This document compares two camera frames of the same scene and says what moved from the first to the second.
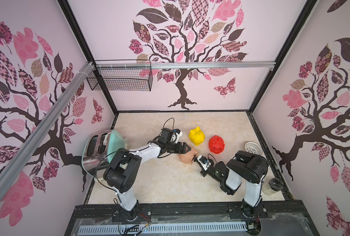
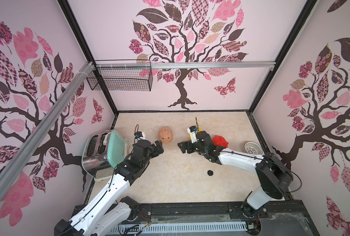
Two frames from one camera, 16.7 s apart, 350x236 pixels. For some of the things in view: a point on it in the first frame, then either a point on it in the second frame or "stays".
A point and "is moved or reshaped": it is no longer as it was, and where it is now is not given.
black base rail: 288,220 stays
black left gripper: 182,150 to 160,147
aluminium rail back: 183,65 stays
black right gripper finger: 203,172 to 189,148
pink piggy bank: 188,158 is moved or reshaped
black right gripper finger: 196,161 to 185,145
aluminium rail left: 4,182 stays
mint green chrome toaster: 99,149 stays
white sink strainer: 253,147 stays
